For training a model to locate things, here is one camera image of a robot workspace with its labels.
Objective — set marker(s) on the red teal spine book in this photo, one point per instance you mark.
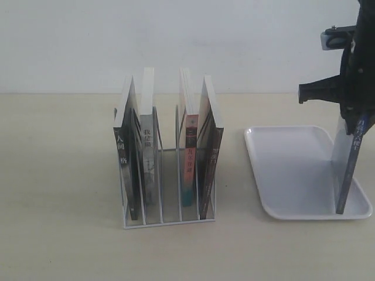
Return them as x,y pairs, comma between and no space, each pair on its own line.
188,115

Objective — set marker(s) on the black spine book leftmost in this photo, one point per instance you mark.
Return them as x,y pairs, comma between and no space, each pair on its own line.
125,142

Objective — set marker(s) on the white wire book rack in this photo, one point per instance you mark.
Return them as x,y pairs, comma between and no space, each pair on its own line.
169,209

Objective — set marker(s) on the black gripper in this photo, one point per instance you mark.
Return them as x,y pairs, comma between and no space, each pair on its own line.
357,71

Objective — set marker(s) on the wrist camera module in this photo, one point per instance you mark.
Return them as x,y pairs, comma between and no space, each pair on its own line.
336,38

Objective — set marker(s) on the grey white spine book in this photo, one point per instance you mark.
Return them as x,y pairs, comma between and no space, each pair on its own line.
148,138

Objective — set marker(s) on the white plastic tray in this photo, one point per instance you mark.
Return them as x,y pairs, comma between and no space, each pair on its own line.
294,177

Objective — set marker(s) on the dark brown book rightmost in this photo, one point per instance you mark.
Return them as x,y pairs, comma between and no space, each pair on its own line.
210,133

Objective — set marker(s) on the blue cover moon book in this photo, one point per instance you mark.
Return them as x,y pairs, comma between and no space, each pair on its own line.
344,158

